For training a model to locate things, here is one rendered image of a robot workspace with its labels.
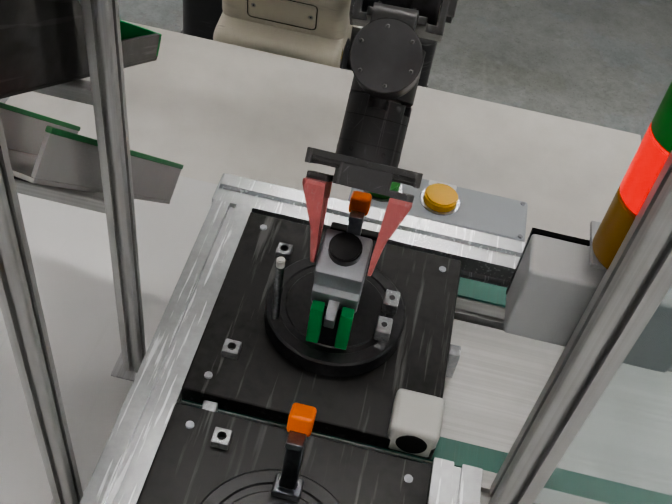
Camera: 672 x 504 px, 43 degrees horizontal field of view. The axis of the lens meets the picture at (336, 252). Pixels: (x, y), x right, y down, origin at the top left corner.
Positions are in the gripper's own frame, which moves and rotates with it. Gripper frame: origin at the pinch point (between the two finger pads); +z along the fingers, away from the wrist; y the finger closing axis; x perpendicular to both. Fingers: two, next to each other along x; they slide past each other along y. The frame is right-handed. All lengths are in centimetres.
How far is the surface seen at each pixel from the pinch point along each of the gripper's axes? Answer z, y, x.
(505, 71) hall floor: -50, 28, 218
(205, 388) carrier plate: 14.7, -9.6, 0.0
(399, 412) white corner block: 12.3, 8.2, -0.4
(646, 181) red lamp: -11.6, 17.3, -25.7
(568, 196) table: -11, 26, 45
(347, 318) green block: 5.2, 1.6, 0.3
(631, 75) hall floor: -59, 71, 229
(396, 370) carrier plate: 9.9, 7.3, 5.3
